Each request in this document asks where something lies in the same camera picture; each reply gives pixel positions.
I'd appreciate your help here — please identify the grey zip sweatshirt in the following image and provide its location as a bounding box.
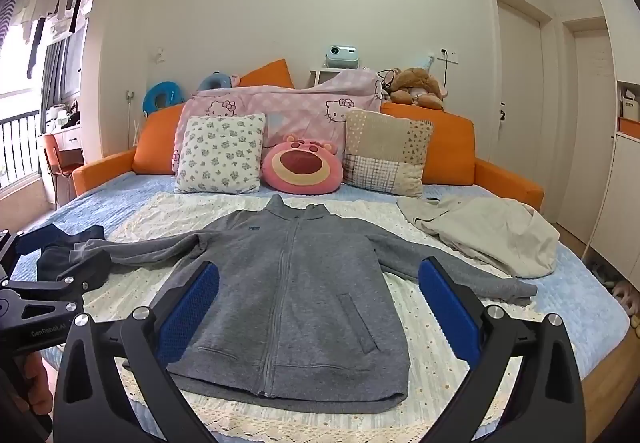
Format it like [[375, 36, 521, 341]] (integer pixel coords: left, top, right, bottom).
[[70, 196, 537, 414]]

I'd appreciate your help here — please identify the person's left hand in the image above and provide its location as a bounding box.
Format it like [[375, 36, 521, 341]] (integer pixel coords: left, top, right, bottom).
[[14, 352, 53, 415]]

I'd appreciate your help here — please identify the dark navy folded garment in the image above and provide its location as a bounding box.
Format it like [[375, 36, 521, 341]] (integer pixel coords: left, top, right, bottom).
[[16, 224, 112, 293]]

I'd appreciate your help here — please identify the orange chair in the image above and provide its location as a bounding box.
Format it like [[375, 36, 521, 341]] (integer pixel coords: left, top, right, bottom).
[[42, 133, 84, 208]]

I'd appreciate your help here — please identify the white desk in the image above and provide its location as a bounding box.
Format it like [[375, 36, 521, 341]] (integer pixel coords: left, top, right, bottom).
[[52, 125, 85, 165]]

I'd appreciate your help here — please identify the balcony railing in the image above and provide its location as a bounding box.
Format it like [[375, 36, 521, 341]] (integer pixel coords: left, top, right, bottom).
[[0, 111, 41, 188]]

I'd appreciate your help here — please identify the white daisy embroidered cloth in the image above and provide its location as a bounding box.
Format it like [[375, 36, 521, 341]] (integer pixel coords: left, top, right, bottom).
[[81, 190, 549, 443]]

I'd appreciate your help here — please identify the beige hoodie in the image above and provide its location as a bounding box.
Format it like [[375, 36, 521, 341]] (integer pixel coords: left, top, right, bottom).
[[397, 195, 560, 279]]

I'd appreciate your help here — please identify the blue quilted bed sheet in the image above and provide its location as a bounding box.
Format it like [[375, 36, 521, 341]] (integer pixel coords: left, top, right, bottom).
[[25, 172, 630, 442]]

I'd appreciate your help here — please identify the white blue floral pillow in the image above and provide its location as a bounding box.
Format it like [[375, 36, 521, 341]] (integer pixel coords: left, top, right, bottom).
[[175, 113, 266, 194]]

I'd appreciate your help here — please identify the white wardrobe cabinet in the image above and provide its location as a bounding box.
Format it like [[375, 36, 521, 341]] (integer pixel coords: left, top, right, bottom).
[[588, 0, 639, 286]]

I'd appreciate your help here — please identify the blue neck pillow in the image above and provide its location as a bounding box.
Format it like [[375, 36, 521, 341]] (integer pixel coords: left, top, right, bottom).
[[142, 81, 184, 116]]

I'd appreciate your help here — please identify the grey-blue neck pillow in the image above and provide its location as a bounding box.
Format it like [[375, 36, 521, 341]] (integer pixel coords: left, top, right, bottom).
[[198, 70, 239, 91]]

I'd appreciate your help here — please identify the pink bear face cushion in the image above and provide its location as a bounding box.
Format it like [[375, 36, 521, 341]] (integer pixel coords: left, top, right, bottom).
[[262, 136, 344, 195]]

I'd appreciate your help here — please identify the white door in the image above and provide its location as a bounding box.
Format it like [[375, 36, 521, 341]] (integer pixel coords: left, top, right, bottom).
[[495, 0, 547, 180]]

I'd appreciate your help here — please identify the orange wedge cushion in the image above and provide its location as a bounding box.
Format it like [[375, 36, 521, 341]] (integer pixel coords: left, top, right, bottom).
[[239, 59, 294, 88]]

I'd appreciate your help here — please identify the pink Hello Kitty quilt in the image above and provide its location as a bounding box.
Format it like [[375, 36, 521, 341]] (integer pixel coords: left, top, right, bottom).
[[171, 68, 383, 169]]

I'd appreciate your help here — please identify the beige patchwork pillow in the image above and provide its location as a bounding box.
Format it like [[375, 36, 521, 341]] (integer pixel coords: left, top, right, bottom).
[[343, 110, 434, 197]]

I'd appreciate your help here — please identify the white small shelf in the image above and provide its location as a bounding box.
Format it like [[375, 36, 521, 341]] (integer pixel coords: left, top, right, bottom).
[[309, 67, 361, 87]]

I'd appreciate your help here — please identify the teal mini projector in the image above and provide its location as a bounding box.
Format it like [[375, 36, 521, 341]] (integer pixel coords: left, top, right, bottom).
[[326, 44, 360, 68]]

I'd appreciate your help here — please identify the brown plush toy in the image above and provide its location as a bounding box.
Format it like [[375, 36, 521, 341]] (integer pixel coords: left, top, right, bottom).
[[378, 67, 447, 111]]

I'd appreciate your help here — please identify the orange sofa bed frame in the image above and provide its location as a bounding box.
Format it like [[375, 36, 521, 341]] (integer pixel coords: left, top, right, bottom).
[[71, 101, 546, 212]]

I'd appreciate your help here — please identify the wall power socket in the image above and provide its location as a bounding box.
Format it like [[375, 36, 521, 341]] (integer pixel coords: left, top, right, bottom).
[[437, 48, 459, 64]]

